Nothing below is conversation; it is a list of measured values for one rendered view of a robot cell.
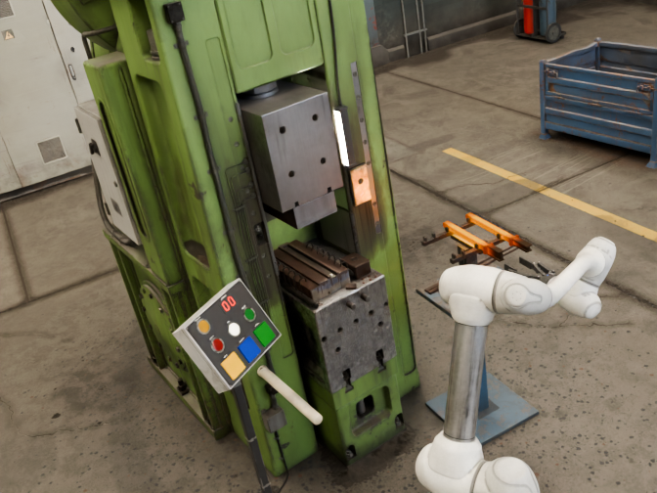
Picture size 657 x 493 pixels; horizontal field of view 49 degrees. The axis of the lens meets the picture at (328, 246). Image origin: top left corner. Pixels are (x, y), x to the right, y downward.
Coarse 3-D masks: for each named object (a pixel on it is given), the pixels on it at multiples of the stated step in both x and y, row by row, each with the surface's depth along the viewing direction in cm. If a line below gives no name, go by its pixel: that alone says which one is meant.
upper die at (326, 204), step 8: (328, 192) 291; (312, 200) 287; (320, 200) 289; (328, 200) 292; (264, 208) 307; (272, 208) 300; (296, 208) 284; (304, 208) 286; (312, 208) 288; (320, 208) 291; (328, 208) 293; (336, 208) 296; (280, 216) 296; (288, 216) 289; (296, 216) 285; (304, 216) 287; (312, 216) 290; (320, 216) 292; (288, 224) 292; (296, 224) 286; (304, 224) 289
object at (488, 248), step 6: (444, 222) 326; (450, 222) 325; (450, 228) 322; (456, 228) 319; (456, 234) 319; (462, 234) 314; (468, 234) 313; (468, 240) 311; (474, 240) 308; (480, 240) 307; (480, 246) 304; (486, 246) 300; (492, 246) 298; (486, 252) 301; (492, 252) 299; (498, 252) 294; (498, 258) 296
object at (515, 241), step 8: (472, 216) 326; (480, 224) 321; (488, 224) 318; (496, 232) 312; (504, 232) 309; (504, 240) 308; (512, 240) 302; (520, 240) 300; (520, 248) 299; (528, 248) 296
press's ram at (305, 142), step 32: (288, 96) 278; (320, 96) 274; (256, 128) 269; (288, 128) 270; (320, 128) 278; (256, 160) 281; (288, 160) 275; (320, 160) 283; (288, 192) 279; (320, 192) 288
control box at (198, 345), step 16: (224, 288) 276; (240, 288) 274; (208, 304) 263; (224, 304) 266; (240, 304) 271; (256, 304) 277; (192, 320) 255; (208, 320) 259; (224, 320) 264; (240, 320) 269; (256, 320) 274; (176, 336) 256; (192, 336) 252; (208, 336) 257; (224, 336) 261; (240, 336) 266; (192, 352) 256; (208, 352) 255; (224, 352) 259; (240, 352) 264; (208, 368) 256; (224, 384) 256
